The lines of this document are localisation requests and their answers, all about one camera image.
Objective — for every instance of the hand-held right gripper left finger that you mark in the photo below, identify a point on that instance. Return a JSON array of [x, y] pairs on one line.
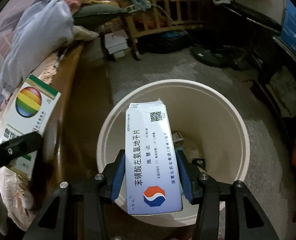
[[119, 180]]

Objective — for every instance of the green pillow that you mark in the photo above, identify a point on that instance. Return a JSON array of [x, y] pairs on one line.
[[97, 13]]

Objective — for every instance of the white cardboard boxes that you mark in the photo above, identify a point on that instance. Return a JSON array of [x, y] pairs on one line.
[[115, 45]]

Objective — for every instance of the pink striped sheet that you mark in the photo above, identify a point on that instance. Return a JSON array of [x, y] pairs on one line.
[[2, 40]]

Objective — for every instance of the white box rainbow ball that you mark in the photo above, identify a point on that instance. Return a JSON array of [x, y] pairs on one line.
[[30, 102]]

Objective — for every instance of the white plastic bucket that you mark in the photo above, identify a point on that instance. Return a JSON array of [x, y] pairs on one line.
[[213, 130]]

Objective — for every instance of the wooden bed frame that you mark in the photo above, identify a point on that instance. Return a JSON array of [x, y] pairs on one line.
[[75, 117]]

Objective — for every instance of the small printed box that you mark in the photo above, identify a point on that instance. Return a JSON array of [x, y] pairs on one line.
[[178, 137]]

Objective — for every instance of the white blue medicine box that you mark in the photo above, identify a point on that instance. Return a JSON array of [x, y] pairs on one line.
[[153, 167]]

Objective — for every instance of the wooden crib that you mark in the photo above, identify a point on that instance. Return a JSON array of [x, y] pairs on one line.
[[163, 7]]

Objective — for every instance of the black fan base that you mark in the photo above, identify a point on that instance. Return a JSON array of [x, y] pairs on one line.
[[213, 56]]

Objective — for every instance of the black desk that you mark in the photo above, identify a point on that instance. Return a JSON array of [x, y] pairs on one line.
[[258, 17]]

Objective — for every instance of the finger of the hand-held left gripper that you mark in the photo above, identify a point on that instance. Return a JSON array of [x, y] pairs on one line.
[[12, 150]]

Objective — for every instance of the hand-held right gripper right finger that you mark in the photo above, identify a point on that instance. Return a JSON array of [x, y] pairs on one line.
[[185, 180]]

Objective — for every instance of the pink fringed bedspread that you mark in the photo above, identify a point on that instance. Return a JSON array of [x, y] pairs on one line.
[[49, 67]]

